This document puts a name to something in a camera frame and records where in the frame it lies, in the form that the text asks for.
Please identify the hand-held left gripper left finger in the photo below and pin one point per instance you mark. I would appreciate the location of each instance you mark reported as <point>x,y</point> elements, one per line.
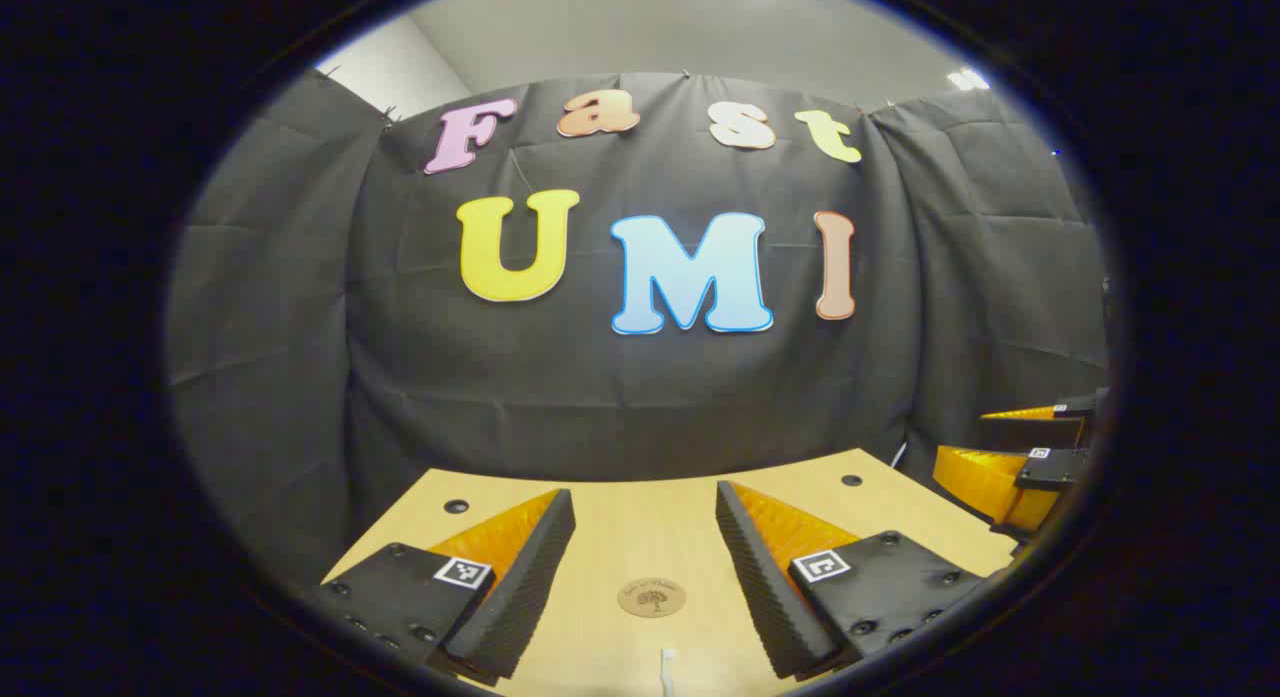
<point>520,597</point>

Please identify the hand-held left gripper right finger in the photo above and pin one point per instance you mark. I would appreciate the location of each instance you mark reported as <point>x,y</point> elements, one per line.
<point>760,597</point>

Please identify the black backdrop cloth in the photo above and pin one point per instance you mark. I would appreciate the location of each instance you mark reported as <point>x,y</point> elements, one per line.
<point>600,397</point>

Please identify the ceiling light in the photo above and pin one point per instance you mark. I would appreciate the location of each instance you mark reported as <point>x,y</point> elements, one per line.
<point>968,78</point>

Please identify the round wooden coaster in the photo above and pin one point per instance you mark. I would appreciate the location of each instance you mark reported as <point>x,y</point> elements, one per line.
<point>651,597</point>

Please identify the white toothbrush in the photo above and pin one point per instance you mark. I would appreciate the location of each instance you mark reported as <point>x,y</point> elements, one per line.
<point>667,669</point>

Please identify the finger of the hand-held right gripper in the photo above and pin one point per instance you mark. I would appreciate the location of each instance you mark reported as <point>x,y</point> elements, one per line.
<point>990,482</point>
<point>1035,432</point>

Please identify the wooden desktop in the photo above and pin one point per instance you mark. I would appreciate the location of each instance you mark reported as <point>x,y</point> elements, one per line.
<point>640,537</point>

